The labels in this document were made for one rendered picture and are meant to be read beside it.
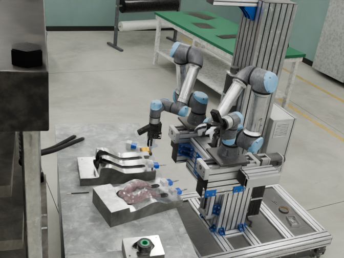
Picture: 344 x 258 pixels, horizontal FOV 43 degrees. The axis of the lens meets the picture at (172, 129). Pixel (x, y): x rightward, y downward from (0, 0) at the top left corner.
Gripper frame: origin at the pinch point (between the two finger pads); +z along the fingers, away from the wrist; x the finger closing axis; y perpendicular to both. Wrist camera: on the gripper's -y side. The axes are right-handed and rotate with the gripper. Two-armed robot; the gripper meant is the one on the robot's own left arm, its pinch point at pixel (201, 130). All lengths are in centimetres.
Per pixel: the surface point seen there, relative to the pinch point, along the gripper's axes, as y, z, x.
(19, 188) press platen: 12, 86, 34
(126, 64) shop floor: 92, -326, 411
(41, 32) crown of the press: -58, 79, 16
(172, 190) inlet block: 54, -13, 31
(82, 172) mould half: 49, 17, 83
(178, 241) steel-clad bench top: 66, 12, 3
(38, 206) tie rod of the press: -2, 100, -5
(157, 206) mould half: 56, 4, 28
